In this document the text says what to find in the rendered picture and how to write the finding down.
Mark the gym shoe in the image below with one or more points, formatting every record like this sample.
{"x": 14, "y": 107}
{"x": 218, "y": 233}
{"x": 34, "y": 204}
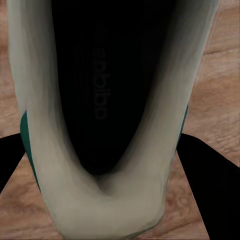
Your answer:
{"x": 102, "y": 89}

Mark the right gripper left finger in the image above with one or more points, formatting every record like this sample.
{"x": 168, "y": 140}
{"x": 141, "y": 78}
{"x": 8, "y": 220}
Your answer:
{"x": 12, "y": 151}

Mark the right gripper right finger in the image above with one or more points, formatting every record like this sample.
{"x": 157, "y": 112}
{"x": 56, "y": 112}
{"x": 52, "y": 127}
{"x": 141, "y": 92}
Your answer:
{"x": 215, "y": 184}

